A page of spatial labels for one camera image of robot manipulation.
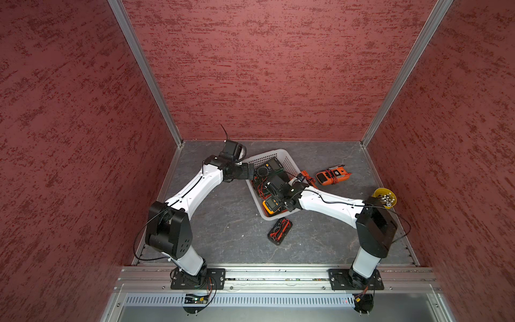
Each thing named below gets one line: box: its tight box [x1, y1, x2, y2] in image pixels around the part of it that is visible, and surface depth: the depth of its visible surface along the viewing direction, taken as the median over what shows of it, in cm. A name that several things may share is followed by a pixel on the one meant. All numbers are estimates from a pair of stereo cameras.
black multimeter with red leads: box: [266, 217, 294, 246], surface depth 85 cm
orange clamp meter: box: [301, 169, 319, 189], surface depth 100 cm
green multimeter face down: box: [268, 169, 290, 190], surface depth 69 cm
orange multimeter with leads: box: [315, 164, 353, 186], surface depth 102 cm
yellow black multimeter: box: [262, 195, 282, 215], surface depth 87 cm
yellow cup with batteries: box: [372, 187, 398, 210], surface depth 83 cm
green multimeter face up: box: [256, 157, 285, 178], surface depth 100 cm
